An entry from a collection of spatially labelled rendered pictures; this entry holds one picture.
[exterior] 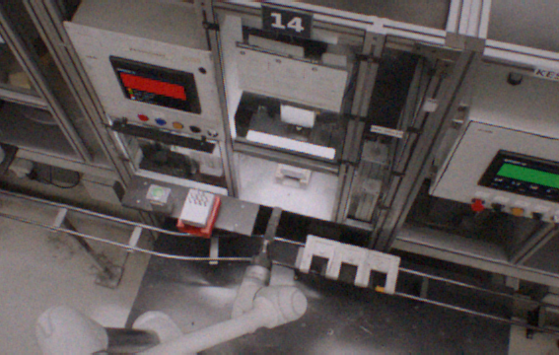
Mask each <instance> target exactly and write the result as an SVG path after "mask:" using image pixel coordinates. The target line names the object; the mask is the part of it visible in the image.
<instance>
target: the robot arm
mask: <svg viewBox="0 0 559 355"><path fill-rule="evenodd" d="M281 211H282V207H278V206H274V208H273V211H272V214H271V218H270V221H269V223H268V225H267V229H266V232H265V235H264V239H263V241H262V245H261V247H260V249H259V251H260V255H254V256H253V257H252V260H251V263H250V266H248V267H247V268H246V270H245V276H244V279H243V282H242V285H241V287H240V288H239V290H238V292H237V294H236V297H235V300H234V303H233V309H232V318H231V319H229V320H226V321H223V322H220V323H217V324H213V325H210V326H207V327H204V328H201V329H198V330H195V331H192V332H190V333H187V334H184V333H183V332H182V330H180V329H179V328H178V327H177V325H176V324H175V323H174V322H173V321H172V320H171V319H170V318H169V317H168V316H166V315H165V314H162V313H160V312H147V313H145V314H143V315H142V316H140V317H139V318H138V319H137V320H136V322H135V323H134V324H133V326H132V327H113V326H102V325H101V324H100V323H98V322H97V321H95V320H93V319H91V318H89V317H87V316H86V315H84V314H81V313H80V312H79V311H78V310H77V309H75V308H73V307H71V306H68V305H57V306H54V307H52V308H50V309H48V310H46V311H45V312H44V313H42V314H41V315H40V316H39V318H38V319H37V321H36V325H35V335H36V341H37V344H38V347H39V349H40V351H41V353H42V355H198V354H197V353H196V352H199V351H202V350H204V349H207V348H209V347H212V346H215V345H218V344H221V343H223V342H226V341H229V340H231V339H234V337H236V336H239V335H242V334H244V333H247V332H249V333H252V332H255V331H256V330H257V329H258V328H259V327H261V326H266V327H269V328H271V327H274V326H276V325H279V324H282V323H287V322H289V321H292V320H297V319H298V318H300V317H301V316H302V315H303V314H304V313H305V311H306V308H307V299H306V297H305V295H304V294H303V292H302V291H301V290H300V289H298V288H296V287H293V286H289V285H274V286H269V284H270V279H271V277H272V276H271V269H272V265H273V261H272V260H271V259H270V258H268V257H269V256H270V255H271V250H272V245H273V241H274V236H275V233H276V227H277V226H278V222H279V218H280V215H281Z"/></svg>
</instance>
